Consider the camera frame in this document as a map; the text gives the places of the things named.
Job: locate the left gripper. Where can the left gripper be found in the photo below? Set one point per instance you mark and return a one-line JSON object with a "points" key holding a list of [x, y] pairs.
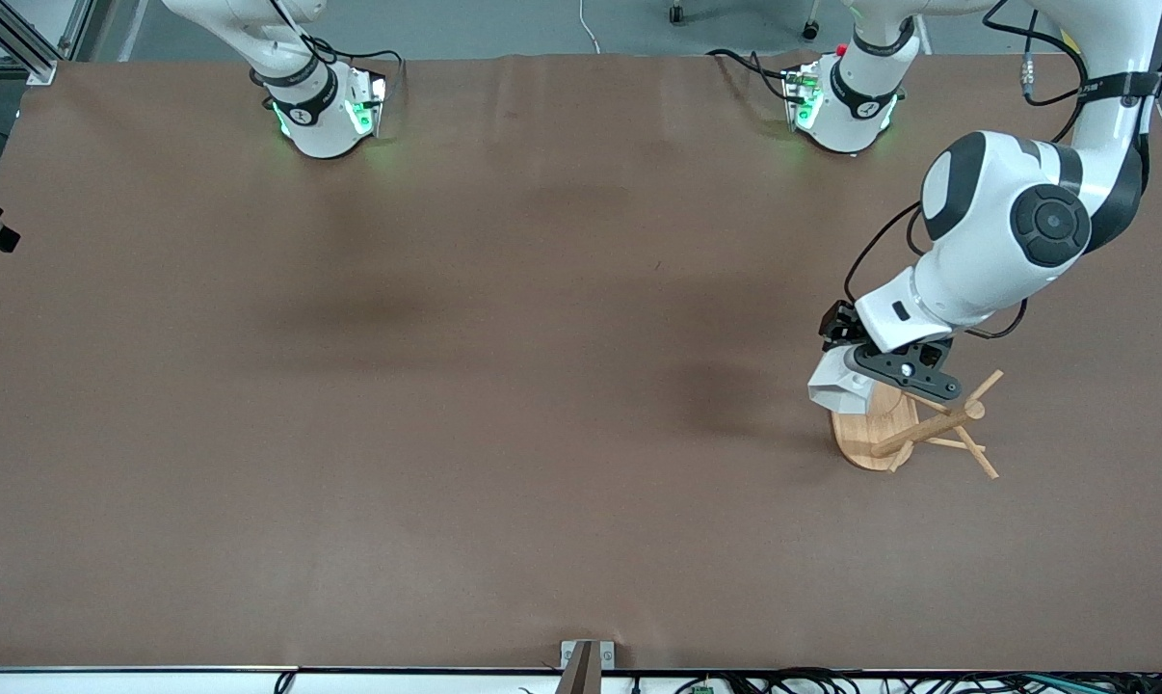
{"points": [[839, 325]]}

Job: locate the white faceted ceramic cup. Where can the white faceted ceramic cup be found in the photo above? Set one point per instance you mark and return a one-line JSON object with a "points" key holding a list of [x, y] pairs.
{"points": [[836, 387]]}

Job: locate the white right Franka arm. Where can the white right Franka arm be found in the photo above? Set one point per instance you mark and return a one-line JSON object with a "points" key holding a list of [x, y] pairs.
{"points": [[316, 120]]}

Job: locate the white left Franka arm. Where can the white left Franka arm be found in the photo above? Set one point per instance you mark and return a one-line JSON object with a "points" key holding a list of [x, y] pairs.
{"points": [[1005, 212]]}

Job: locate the wooden cup rack tree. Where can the wooden cup rack tree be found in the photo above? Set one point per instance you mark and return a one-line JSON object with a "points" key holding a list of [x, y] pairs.
{"points": [[870, 439]]}

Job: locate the paper table cover sheet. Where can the paper table cover sheet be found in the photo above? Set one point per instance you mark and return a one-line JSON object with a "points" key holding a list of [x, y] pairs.
{"points": [[446, 386]]}

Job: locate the grey metal mount bracket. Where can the grey metal mount bracket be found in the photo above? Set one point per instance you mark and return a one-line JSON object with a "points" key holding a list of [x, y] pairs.
{"points": [[608, 655]]}

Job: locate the brown camera mount pole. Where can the brown camera mount pole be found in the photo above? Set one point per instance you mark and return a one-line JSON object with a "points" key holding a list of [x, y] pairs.
{"points": [[581, 675]]}

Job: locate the aluminium frame profile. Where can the aluminium frame profile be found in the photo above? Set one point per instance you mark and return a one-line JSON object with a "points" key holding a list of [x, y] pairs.
{"points": [[22, 39]]}

